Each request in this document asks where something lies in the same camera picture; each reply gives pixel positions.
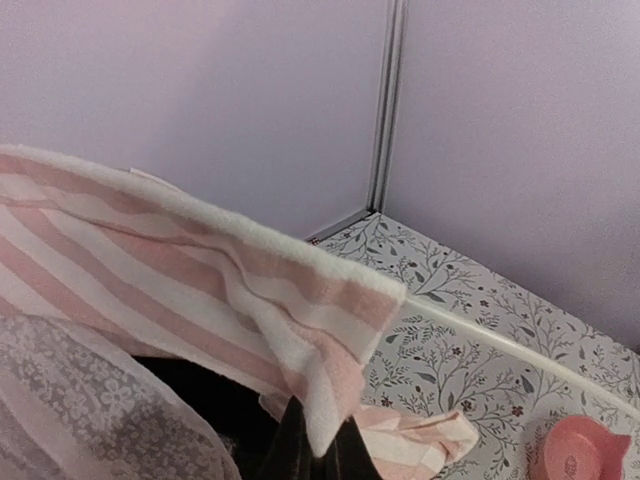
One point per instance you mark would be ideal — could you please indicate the right aluminium frame post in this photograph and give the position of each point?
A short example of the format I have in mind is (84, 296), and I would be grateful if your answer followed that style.
(387, 104)

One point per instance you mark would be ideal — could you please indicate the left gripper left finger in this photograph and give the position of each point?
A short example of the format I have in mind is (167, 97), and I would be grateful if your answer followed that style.
(289, 457)

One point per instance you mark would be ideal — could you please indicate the pink pet bowl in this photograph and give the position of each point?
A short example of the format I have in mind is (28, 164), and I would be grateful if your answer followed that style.
(579, 448)

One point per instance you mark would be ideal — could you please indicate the white tent pole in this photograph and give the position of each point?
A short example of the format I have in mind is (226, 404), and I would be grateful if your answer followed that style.
(508, 346)

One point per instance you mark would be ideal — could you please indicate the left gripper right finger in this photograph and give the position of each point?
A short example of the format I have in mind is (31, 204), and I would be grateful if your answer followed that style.
(347, 457)

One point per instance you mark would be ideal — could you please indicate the pink striped pet tent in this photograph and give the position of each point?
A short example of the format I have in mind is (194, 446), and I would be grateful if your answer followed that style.
(163, 273)

